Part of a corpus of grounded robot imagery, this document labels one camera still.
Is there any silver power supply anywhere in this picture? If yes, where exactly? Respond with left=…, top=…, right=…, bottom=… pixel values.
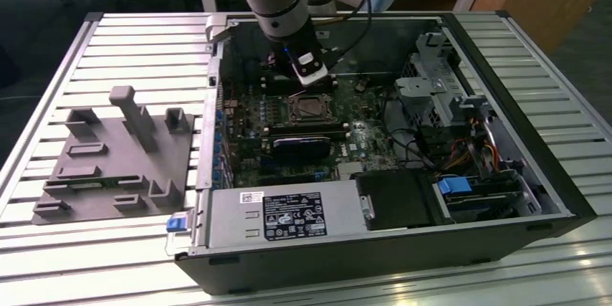
left=204, top=179, right=369, bottom=249

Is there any orange wire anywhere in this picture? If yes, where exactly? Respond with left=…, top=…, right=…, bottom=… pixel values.
left=481, top=143, right=503, bottom=173

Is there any black graphics card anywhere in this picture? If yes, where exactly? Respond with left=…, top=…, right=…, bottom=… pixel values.
left=271, top=135, right=332, bottom=168

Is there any grey parts rack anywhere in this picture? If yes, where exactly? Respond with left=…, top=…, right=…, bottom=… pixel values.
left=31, top=85, right=197, bottom=226

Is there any green motherboard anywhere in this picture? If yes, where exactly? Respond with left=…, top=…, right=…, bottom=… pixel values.
left=217, top=75, right=405, bottom=189

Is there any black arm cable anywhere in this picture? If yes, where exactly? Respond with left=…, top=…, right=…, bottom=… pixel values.
left=327, top=0, right=375, bottom=72

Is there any blue case latch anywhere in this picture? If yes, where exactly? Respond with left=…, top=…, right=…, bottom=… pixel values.
left=165, top=214, right=188, bottom=232

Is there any black plastic shroud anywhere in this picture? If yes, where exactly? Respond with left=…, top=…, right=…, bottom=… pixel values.
left=351, top=169, right=453, bottom=231

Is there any hard disk in blue carrier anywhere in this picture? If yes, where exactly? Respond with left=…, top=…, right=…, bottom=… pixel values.
left=432, top=175, right=527, bottom=223

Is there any silver chipset heat sink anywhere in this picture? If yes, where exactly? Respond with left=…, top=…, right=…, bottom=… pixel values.
left=336, top=161, right=365, bottom=178

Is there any grey case handle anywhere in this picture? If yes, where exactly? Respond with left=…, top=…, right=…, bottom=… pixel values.
left=204, top=14, right=229, bottom=41

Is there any metal socket cover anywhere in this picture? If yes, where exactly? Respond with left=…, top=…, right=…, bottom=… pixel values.
left=285, top=94, right=335, bottom=127

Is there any black PC case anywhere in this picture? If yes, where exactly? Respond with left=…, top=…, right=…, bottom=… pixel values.
left=172, top=10, right=599, bottom=295

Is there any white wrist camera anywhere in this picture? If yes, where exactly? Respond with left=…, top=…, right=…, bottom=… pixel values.
left=291, top=52, right=332, bottom=87

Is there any yellow wire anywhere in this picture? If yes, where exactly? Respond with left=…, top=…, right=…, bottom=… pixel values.
left=441, top=150, right=477, bottom=171

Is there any metal drive cage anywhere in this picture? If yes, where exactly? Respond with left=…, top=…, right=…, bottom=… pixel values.
left=391, top=32, right=488, bottom=128

